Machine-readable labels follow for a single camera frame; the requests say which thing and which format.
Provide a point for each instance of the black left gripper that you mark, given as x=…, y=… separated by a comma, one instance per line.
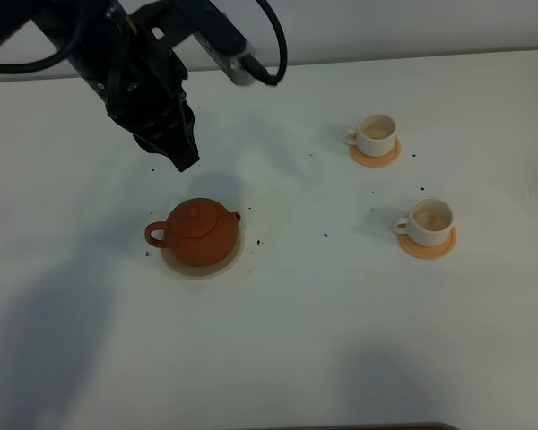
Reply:
x=139, y=87

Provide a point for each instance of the brown clay teapot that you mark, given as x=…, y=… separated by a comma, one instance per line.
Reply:
x=199, y=232

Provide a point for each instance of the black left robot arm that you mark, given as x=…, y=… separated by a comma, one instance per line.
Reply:
x=14, y=14

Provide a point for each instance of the beige round teapot coaster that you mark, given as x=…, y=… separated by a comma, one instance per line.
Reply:
x=184, y=271

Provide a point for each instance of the far orange cup coaster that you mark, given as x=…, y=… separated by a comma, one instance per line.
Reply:
x=376, y=162

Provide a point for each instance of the orange cup coaster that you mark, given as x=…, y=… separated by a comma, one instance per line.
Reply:
x=428, y=252
x=376, y=162

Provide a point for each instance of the far white teacup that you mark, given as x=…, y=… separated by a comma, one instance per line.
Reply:
x=374, y=135

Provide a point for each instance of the white teacup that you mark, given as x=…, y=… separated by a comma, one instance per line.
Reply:
x=374, y=135
x=428, y=222

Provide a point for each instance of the near orange cup coaster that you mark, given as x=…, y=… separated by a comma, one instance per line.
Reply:
x=428, y=252

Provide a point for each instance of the near white teacup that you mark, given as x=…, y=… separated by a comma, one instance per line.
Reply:
x=428, y=222

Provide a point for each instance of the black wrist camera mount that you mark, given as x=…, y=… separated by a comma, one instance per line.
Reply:
x=169, y=23

